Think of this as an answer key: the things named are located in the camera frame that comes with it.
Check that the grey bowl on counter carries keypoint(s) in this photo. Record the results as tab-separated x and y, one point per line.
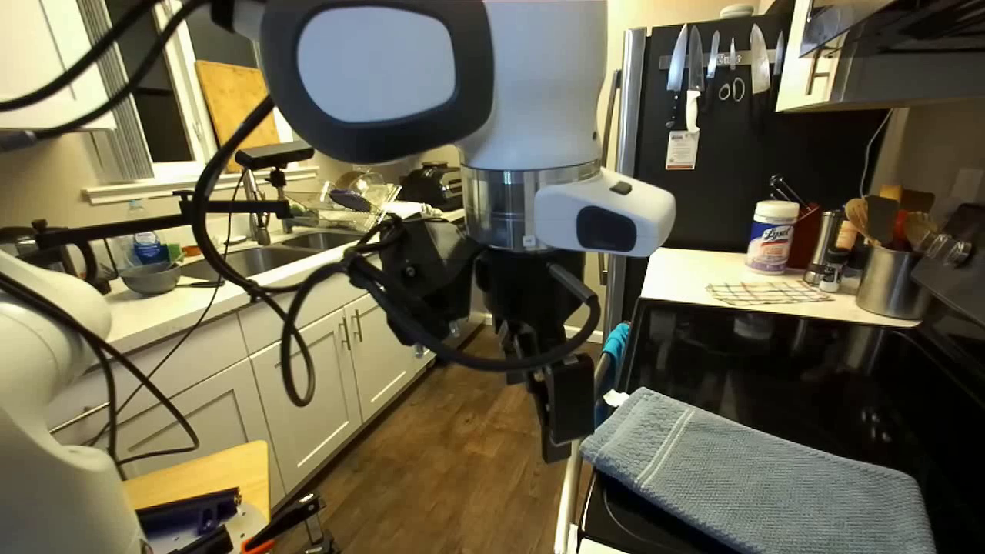
152	277

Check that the wooden cutting board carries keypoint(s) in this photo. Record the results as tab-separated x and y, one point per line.
228	92

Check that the bright blue towel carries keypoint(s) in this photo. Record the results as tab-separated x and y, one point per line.
616	349

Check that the light blue towel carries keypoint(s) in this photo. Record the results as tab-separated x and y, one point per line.
756	491

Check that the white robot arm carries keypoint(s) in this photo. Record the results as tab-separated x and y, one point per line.
508	82

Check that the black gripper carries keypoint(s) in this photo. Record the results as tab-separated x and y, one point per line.
545	316

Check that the white upper cabinet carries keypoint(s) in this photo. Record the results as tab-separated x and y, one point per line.
878	53

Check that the wooden board with tools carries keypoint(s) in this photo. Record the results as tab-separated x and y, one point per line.
239	470

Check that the steel kitchen sink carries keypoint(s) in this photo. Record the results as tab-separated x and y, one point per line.
256	259

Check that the black glass-top stove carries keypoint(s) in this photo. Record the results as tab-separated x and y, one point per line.
896	394

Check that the black refrigerator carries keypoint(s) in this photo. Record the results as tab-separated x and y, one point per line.
747	149

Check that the black camera on stand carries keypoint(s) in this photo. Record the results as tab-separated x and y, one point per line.
272	156

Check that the white paper on fridge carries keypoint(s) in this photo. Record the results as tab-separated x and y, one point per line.
683	152

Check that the steel utensil crock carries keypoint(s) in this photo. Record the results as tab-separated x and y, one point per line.
887	284

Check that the white lower kitchen cabinets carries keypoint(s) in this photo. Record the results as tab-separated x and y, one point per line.
216	358

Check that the white patterned trivet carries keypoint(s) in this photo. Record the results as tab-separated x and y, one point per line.
768	294

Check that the white wipes canister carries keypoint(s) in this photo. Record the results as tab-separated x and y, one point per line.
771	236

